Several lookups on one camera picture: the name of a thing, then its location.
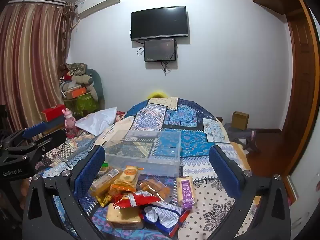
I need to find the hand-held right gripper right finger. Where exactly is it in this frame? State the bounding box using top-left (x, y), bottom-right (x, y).
top-left (207, 145), bottom-right (292, 240)

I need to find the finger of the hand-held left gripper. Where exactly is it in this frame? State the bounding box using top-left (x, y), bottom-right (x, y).
top-left (15, 129), bottom-right (67, 156)
top-left (11, 119), bottom-right (66, 143)

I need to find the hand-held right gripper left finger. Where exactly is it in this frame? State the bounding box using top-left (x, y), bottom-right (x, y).
top-left (22, 145), bottom-right (106, 240)

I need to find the green snack packet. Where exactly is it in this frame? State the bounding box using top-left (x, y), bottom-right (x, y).
top-left (99, 162), bottom-right (111, 176)

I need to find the yellow cracker packet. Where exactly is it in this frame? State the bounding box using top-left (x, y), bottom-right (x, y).
top-left (89, 168), bottom-right (121, 198)

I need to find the small yellow snack packet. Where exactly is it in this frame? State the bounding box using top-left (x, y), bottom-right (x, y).
top-left (96, 193), bottom-right (113, 207)

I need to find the orange and white snack packet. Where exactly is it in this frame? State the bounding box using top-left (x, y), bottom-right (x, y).
top-left (109, 165), bottom-right (145, 193)

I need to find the purple label cracker packet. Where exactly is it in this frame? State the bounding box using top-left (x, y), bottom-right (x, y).
top-left (176, 176), bottom-right (197, 210)

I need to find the red snack packet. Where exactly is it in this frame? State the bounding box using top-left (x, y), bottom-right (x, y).
top-left (113, 191), bottom-right (161, 209)

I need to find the clear-wrapped pale cracker packet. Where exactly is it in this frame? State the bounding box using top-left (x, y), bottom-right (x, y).
top-left (106, 203), bottom-right (145, 230)

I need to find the clear plastic storage container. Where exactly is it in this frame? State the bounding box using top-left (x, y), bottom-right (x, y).
top-left (103, 129), bottom-right (182, 177)

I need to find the brown biscuit packet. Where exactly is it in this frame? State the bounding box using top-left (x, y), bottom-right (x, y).
top-left (138, 177), bottom-right (171, 201)

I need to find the blue and white snack packet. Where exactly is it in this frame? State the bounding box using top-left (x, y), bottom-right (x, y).
top-left (139, 202), bottom-right (191, 237)

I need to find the red box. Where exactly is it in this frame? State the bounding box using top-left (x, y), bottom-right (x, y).
top-left (41, 104), bottom-right (66, 122)

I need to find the pink plush toy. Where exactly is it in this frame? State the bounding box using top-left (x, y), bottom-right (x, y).
top-left (64, 108), bottom-right (77, 131)

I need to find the grey cloth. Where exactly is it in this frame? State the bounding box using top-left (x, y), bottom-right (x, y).
top-left (223, 122), bottom-right (261, 153)

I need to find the green box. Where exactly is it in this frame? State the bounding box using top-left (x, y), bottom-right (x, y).
top-left (63, 92), bottom-right (100, 117)

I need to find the white plastic bag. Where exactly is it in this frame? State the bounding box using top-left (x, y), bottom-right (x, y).
top-left (75, 106), bottom-right (118, 136)

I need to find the orange box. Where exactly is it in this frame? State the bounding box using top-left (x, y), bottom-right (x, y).
top-left (64, 87), bottom-right (88, 100)

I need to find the brown cardboard box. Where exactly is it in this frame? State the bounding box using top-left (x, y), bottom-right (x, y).
top-left (231, 111), bottom-right (250, 131)

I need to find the striped brown curtain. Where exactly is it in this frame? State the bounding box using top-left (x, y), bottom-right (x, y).
top-left (0, 0), bottom-right (77, 137)

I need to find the camouflage cloth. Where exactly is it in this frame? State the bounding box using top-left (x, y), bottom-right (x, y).
top-left (66, 62), bottom-right (88, 77)

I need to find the yellow round object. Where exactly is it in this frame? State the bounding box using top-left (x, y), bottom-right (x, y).
top-left (147, 90), bottom-right (167, 100)

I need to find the white air conditioner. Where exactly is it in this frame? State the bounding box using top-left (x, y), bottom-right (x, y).
top-left (74, 0), bottom-right (122, 18)

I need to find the black monitor cable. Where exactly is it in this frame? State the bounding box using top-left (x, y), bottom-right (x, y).
top-left (161, 59), bottom-right (176, 76)

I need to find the wooden door frame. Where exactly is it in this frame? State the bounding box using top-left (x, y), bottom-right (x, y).
top-left (279, 0), bottom-right (320, 183)

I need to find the small black wall monitor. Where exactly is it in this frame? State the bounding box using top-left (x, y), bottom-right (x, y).
top-left (143, 38), bottom-right (177, 63)

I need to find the wall-mounted black television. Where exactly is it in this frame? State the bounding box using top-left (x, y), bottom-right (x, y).
top-left (130, 5), bottom-right (189, 41)

